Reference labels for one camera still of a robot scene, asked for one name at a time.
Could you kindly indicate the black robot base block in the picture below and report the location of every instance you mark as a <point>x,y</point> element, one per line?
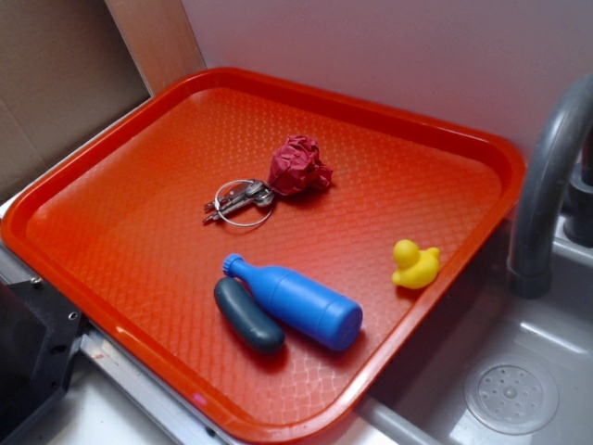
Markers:
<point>40,335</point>

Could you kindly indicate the dark green plastic pickle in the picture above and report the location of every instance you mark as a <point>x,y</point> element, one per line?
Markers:
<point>248,321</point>

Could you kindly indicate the crumpled red paper ball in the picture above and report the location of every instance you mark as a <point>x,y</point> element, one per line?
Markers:
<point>296,166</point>

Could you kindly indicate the blue plastic bottle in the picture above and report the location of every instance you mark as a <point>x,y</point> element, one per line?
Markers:
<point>311,308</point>

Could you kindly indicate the yellow rubber duck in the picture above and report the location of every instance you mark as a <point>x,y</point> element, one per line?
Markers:
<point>416,268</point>

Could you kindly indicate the orange plastic tray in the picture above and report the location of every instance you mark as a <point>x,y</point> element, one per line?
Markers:
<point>117,229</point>

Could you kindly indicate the grey toy faucet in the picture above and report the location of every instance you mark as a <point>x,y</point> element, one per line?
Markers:
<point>565,140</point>

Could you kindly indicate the grey toy sink basin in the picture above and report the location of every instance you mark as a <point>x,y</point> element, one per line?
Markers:
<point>487,367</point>

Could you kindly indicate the brown cardboard panel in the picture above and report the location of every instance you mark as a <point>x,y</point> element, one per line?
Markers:
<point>66,74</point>

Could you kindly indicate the metal keys on ring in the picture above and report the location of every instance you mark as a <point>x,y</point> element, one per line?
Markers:
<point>238,195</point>

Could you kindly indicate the dark faucet handle knob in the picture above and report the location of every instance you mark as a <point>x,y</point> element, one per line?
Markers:
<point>578,223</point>

